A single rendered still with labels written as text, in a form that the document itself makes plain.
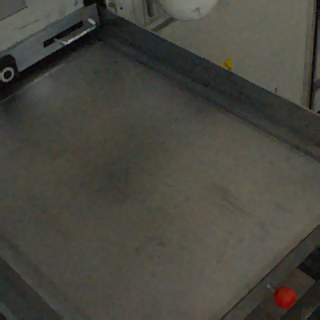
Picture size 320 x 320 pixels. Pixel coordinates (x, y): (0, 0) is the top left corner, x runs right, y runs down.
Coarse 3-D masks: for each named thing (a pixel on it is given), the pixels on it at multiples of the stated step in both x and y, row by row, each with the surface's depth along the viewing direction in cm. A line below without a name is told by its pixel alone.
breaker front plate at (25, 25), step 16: (16, 0) 133; (32, 0) 136; (48, 0) 139; (64, 0) 142; (80, 0) 145; (0, 16) 132; (16, 16) 135; (32, 16) 138; (48, 16) 141; (64, 16) 144; (0, 32) 134; (16, 32) 137; (32, 32) 140; (0, 48) 136
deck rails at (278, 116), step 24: (120, 24) 145; (120, 48) 145; (144, 48) 143; (168, 48) 136; (168, 72) 137; (192, 72) 134; (216, 72) 128; (216, 96) 129; (240, 96) 126; (264, 96) 121; (264, 120) 122; (288, 120) 119; (312, 120) 114; (288, 144) 117; (312, 144) 116; (0, 240) 108; (0, 264) 101; (24, 264) 103; (24, 288) 96; (48, 288) 99; (48, 312) 93; (72, 312) 96
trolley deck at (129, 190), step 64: (128, 64) 141; (0, 128) 130; (64, 128) 128; (128, 128) 126; (192, 128) 124; (256, 128) 122; (0, 192) 116; (64, 192) 115; (128, 192) 113; (192, 192) 111; (256, 192) 110; (64, 256) 104; (128, 256) 103; (192, 256) 101; (256, 256) 100
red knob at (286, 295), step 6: (270, 288) 98; (276, 288) 98; (282, 288) 97; (288, 288) 97; (276, 294) 97; (282, 294) 96; (288, 294) 96; (294, 294) 97; (276, 300) 97; (282, 300) 96; (288, 300) 96; (294, 300) 97; (282, 306) 96; (288, 306) 96
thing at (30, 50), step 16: (80, 16) 145; (96, 16) 149; (48, 32) 141; (64, 32) 144; (80, 32) 147; (16, 48) 137; (32, 48) 140; (48, 48) 143; (16, 64) 139; (32, 64) 142
